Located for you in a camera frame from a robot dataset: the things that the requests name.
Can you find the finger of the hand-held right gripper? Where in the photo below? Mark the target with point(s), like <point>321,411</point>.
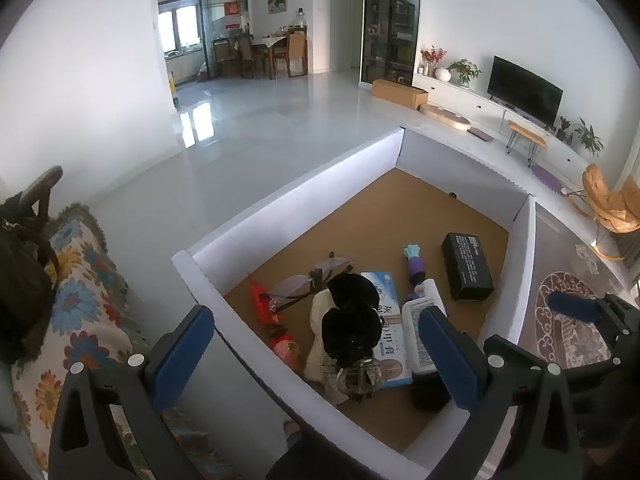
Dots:
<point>575,307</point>
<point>515,350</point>

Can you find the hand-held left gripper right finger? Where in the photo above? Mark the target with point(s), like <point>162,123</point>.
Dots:
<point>450,360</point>

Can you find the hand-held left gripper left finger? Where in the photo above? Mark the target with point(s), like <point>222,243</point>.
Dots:
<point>182,355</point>

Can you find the white plastic bottle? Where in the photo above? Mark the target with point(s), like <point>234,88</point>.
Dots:
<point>417,320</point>

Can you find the red snack packet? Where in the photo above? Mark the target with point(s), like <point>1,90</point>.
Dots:
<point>260,302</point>
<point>285,347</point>

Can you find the black rectangular box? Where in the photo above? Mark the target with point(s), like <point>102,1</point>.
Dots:
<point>467,267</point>

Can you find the clear plastic hair claw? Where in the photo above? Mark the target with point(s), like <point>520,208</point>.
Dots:
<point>357,380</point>

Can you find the purple teal toy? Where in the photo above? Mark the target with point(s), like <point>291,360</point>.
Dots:
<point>415,267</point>

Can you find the blue white medicine box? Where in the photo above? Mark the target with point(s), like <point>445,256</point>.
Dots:
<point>385,285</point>

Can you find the cream knitted hat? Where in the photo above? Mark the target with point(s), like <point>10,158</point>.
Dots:
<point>315,355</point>

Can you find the clear eyeglasses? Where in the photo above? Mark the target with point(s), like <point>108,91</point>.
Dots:
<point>295,285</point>

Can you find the white cardboard box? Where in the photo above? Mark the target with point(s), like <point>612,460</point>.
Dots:
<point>425,200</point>

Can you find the orange lounge chair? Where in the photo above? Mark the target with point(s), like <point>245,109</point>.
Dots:
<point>605,200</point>

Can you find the floral patterned cushion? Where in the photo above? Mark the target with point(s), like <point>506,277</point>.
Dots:
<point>75,300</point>

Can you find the purple floor mat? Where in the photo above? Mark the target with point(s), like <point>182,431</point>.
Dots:
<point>547,177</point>

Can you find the large leafy potted plant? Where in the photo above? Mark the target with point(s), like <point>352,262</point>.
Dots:
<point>589,137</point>

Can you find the black bag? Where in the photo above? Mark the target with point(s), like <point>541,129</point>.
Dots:
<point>20,285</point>

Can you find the small potted plant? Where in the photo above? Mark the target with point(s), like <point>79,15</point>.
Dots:
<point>564,127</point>

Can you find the wooden bench with metal legs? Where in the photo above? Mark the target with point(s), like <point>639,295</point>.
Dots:
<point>525,130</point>

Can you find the black television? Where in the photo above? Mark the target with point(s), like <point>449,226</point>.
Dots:
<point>525,90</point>

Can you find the white TV cabinet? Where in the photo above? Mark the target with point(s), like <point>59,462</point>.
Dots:
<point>475,102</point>

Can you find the round wooden board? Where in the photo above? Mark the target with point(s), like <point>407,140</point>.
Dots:
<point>445,116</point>

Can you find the bushy green potted plant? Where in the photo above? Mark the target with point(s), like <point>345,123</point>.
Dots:
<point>464,71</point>

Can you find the white round vase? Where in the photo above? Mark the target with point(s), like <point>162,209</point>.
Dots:
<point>443,74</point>

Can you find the long brown cardboard carton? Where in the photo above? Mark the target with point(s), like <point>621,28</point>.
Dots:
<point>400,92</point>

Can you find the red flower bouquet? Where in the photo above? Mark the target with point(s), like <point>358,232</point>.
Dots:
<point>432,55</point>

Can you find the wooden dining table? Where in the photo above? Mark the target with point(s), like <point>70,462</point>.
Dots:
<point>262,45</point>

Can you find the wooden dining chair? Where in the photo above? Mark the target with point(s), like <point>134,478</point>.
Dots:
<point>290,52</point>

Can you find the dark glass display cabinet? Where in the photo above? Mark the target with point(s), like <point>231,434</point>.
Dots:
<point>390,20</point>

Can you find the white door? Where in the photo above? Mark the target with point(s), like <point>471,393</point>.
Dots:
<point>341,25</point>

